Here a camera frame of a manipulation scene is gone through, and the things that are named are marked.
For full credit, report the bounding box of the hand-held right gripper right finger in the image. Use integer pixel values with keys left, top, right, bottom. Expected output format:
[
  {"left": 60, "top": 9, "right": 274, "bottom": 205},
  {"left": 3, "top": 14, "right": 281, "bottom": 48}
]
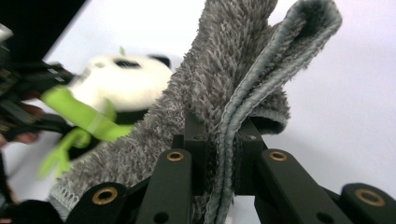
[{"left": 234, "top": 117, "right": 353, "bottom": 224}]

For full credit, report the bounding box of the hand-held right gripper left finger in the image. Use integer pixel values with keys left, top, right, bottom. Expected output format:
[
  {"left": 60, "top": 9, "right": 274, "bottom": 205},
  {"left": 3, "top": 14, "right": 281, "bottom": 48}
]
[{"left": 135, "top": 113, "right": 209, "bottom": 224}]

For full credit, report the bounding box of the panda plush toy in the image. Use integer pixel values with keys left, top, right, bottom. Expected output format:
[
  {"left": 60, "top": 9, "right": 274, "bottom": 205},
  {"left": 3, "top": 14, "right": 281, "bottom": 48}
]
[{"left": 0, "top": 46, "right": 174, "bottom": 224}]

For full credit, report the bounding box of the grey fluffy towel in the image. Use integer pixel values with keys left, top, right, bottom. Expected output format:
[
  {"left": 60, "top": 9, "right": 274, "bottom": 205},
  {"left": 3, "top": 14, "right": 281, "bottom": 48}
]
[{"left": 49, "top": 0, "right": 344, "bottom": 224}]

